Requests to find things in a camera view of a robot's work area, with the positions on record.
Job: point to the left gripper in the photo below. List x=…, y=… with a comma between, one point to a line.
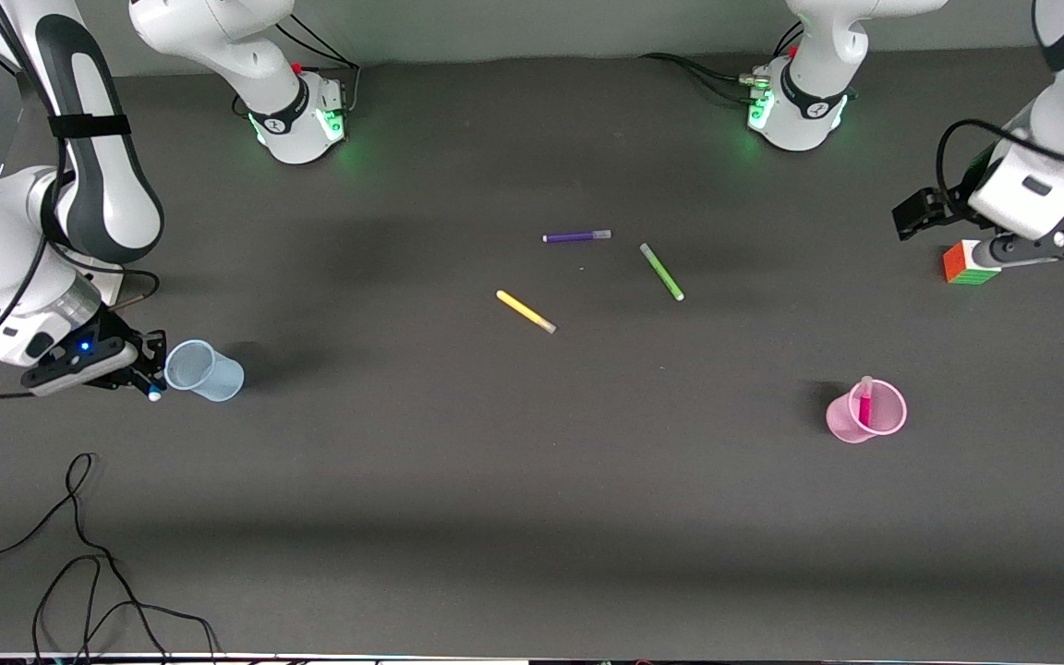
x=955, y=203

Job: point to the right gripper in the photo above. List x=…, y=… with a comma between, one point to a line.
x=116, y=329

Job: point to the blue marker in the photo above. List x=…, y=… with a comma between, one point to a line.
x=154, y=395

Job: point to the pink marker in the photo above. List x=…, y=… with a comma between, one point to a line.
x=865, y=406

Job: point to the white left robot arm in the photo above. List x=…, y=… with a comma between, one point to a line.
x=809, y=120

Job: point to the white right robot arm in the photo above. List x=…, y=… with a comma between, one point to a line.
x=296, y=129

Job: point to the colourful puzzle cube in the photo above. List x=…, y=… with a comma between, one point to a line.
x=961, y=268

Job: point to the light blue plastic cup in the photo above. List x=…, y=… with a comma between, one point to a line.
x=209, y=374

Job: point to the pink plastic cup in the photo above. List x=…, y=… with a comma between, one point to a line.
x=841, y=420

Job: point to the green marker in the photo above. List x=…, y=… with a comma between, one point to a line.
x=661, y=271

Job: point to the purple marker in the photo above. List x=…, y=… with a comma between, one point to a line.
x=576, y=236

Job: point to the yellow marker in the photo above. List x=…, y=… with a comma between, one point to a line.
x=525, y=311

